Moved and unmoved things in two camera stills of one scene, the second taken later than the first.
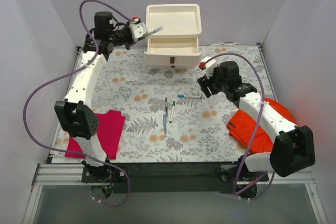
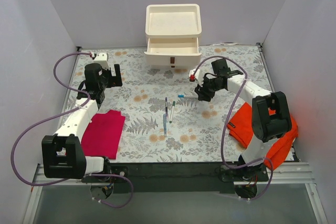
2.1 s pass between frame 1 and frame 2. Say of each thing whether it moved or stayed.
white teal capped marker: stayed
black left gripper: moved
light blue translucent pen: stayed
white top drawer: stayed
